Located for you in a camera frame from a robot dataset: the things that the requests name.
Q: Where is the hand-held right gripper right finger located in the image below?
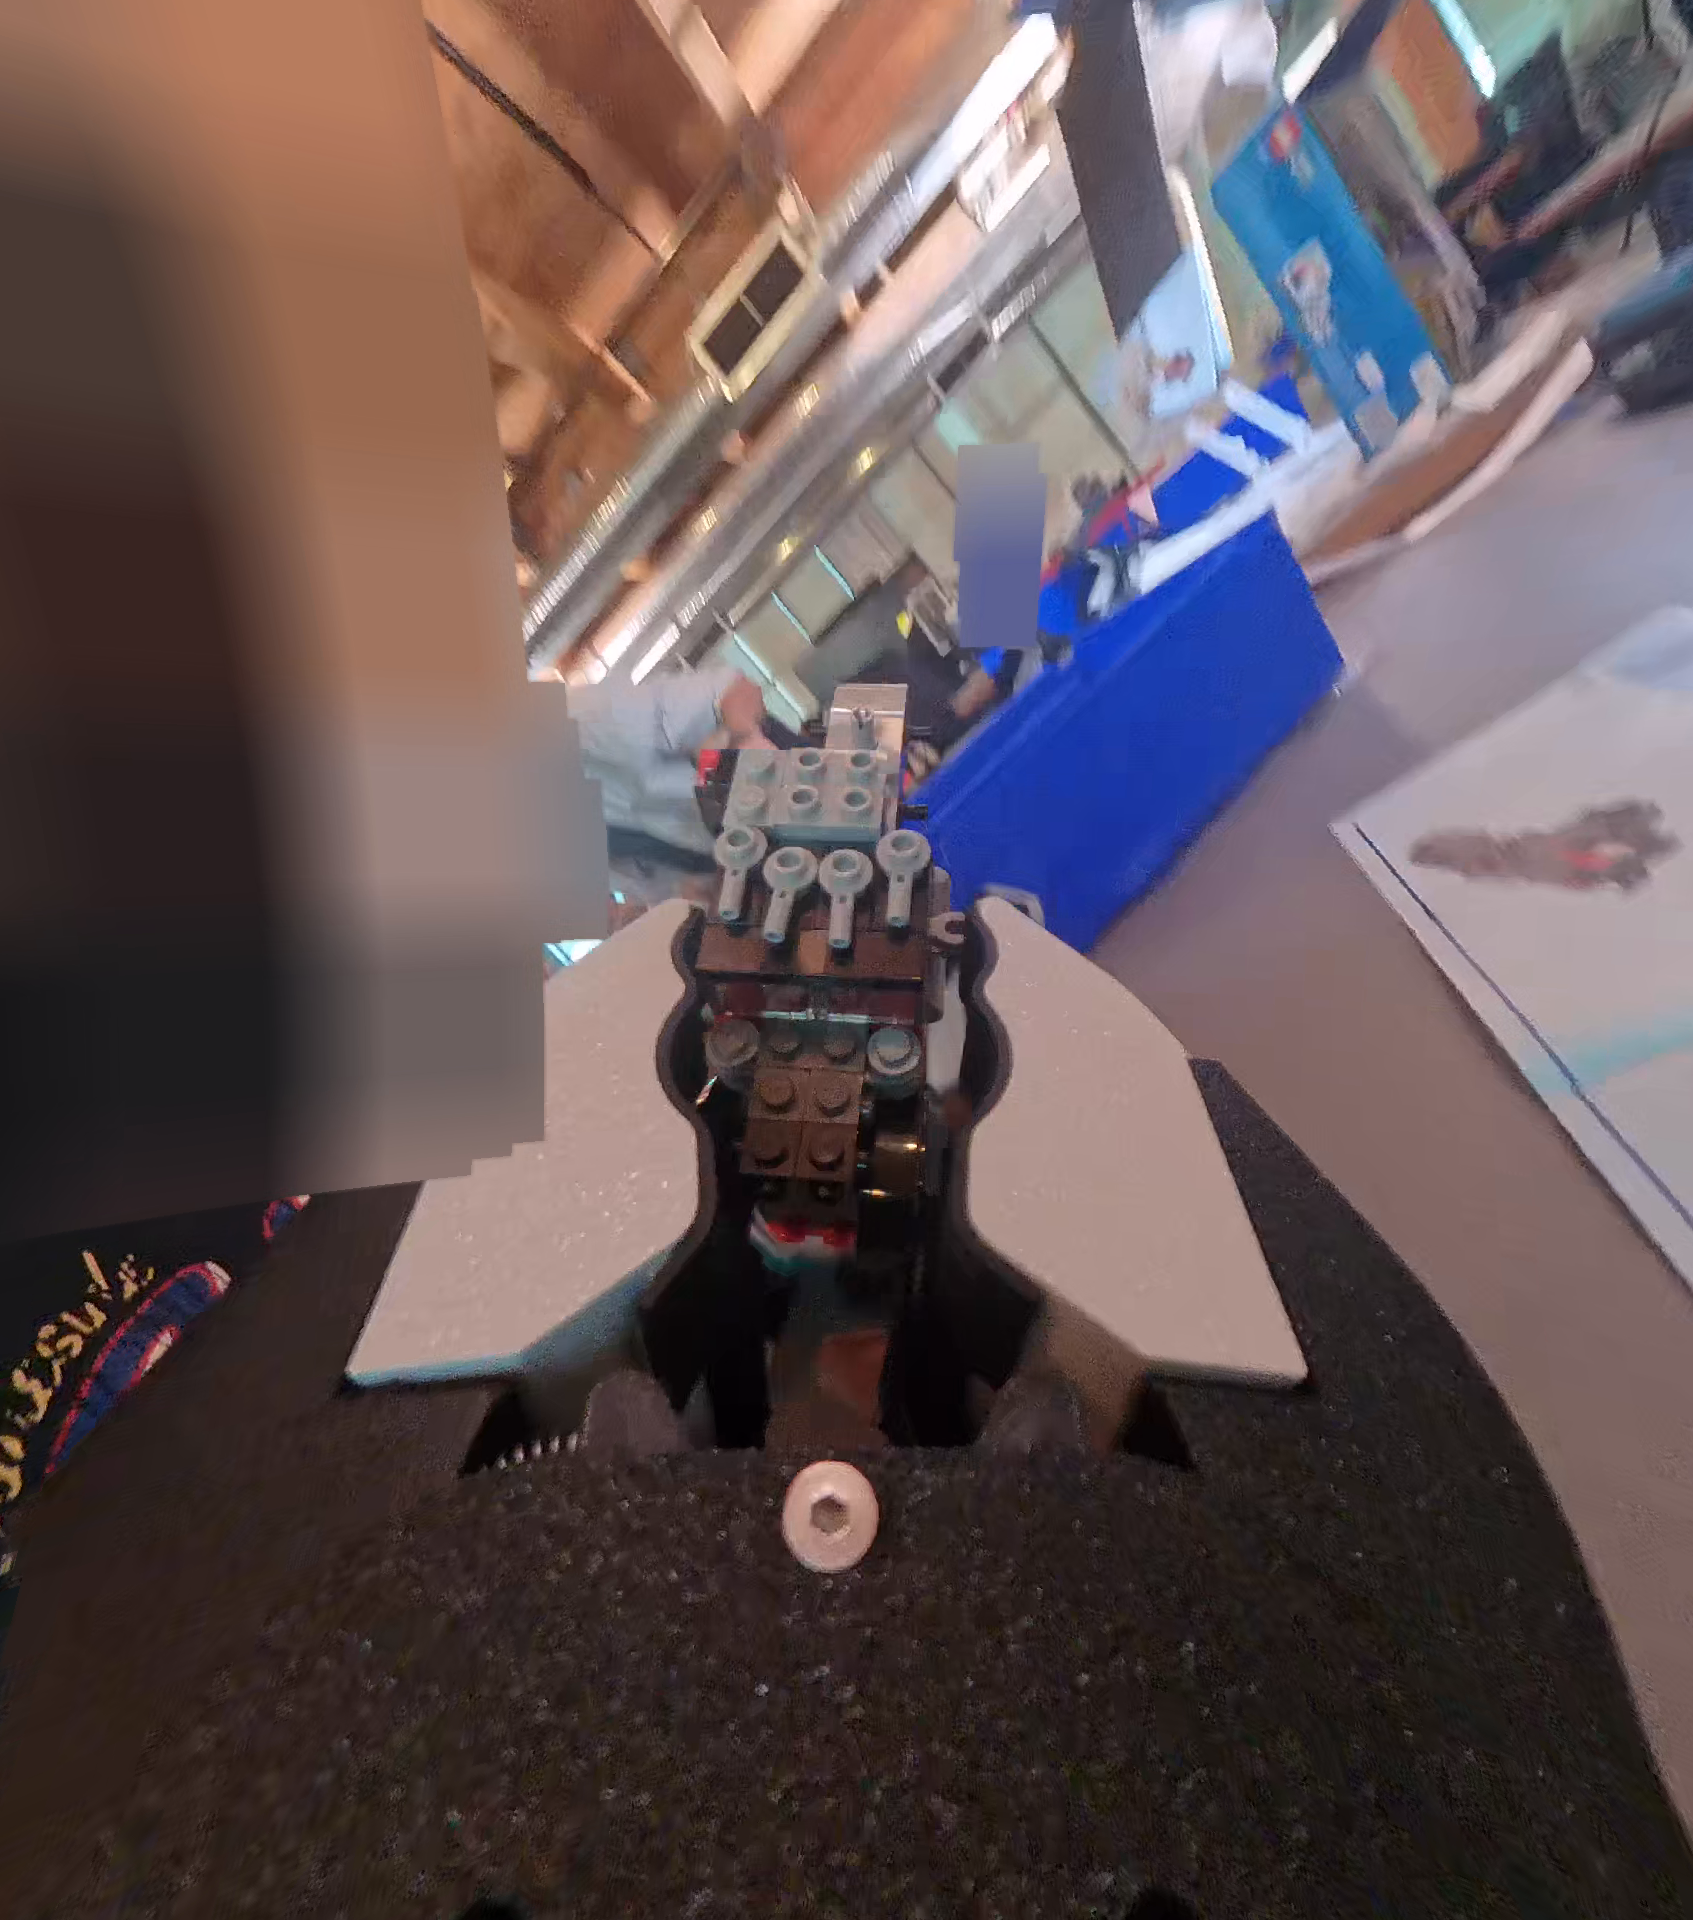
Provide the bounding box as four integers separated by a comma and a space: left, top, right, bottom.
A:
964, 896, 1310, 1451

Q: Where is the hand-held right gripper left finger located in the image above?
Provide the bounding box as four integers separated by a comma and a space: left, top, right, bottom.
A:
342, 903, 705, 1390

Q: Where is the grey brick truck model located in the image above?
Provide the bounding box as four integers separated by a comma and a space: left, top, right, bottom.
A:
692, 682, 970, 1278

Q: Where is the blue plastic bin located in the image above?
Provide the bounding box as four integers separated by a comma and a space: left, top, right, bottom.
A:
918, 511, 1347, 954

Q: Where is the open instruction booklet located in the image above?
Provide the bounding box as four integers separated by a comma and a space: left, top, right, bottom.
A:
1329, 606, 1693, 1427

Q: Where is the tall blue cardboard box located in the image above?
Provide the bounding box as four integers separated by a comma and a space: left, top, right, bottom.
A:
1213, 106, 1453, 461

